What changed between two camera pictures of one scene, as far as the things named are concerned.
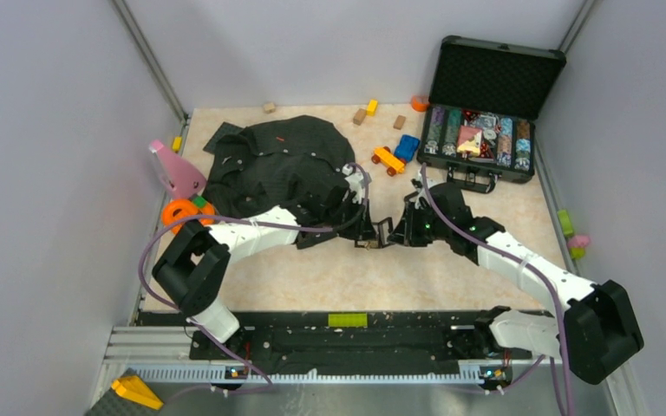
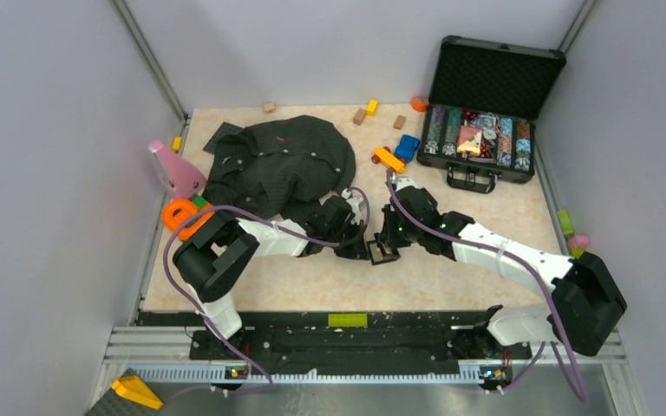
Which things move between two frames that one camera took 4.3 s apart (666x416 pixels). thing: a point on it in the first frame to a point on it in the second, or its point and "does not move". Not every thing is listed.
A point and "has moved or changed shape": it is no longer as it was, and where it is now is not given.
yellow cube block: [372, 107] does not move
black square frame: [380, 235] has moved or changed shape
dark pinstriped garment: [295, 162] does not move
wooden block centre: [359, 116] does not move
